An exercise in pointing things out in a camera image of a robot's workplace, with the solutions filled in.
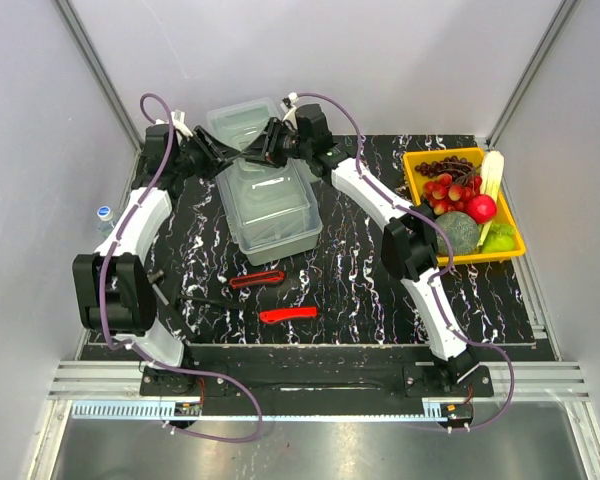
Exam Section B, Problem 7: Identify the clear water bottle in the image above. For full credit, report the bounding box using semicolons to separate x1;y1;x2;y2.
97;205;117;238

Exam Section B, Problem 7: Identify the black marble pattern mat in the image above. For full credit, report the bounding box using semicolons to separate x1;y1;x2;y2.
145;134;536;346

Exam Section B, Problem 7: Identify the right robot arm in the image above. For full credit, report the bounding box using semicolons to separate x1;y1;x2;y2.
241;104;479;396

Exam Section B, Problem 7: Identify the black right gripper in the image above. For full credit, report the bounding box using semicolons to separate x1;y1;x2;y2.
238;120;310;172

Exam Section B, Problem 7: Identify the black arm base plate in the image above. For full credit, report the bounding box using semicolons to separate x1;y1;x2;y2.
140;363;494;417

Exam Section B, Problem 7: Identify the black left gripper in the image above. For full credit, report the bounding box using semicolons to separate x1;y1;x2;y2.
173;126;241;181

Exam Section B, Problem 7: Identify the aluminium front rail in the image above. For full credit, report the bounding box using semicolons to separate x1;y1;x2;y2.
49;361;589;422

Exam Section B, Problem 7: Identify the green pepper toy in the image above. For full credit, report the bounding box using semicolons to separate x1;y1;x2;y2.
481;223;515;254

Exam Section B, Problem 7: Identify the yellow plastic fruit tray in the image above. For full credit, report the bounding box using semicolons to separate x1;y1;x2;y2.
403;147;526;264

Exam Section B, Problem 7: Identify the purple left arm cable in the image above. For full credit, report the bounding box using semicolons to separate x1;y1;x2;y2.
99;92;264;442

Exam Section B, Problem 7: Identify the dark purple grape bunch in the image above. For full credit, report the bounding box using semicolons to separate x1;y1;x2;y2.
414;156;476;180

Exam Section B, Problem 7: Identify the aluminium frame post left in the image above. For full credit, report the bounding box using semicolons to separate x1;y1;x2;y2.
51;0;141;151

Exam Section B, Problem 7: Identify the red utility knife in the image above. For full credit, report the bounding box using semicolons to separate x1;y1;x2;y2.
259;306;318;324
229;270;286;290

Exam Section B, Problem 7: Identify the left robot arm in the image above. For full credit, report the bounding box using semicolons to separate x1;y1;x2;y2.
72;123;238;395

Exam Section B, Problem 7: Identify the aluminium frame post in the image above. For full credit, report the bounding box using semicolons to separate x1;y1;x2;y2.
51;0;141;151
484;0;581;150

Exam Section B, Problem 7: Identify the aluminium frame post right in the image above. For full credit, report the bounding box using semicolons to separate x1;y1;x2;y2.
484;0;581;150

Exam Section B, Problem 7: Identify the black handled tool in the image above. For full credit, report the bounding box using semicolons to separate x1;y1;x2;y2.
177;295;245;310

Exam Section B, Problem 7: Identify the white corn cob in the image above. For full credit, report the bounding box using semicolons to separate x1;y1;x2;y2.
480;151;504;201

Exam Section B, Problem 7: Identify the small hammer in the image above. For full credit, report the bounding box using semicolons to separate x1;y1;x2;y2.
149;269;172;306

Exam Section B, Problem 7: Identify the translucent green tool box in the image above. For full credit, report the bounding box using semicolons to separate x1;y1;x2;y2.
207;98;323;266

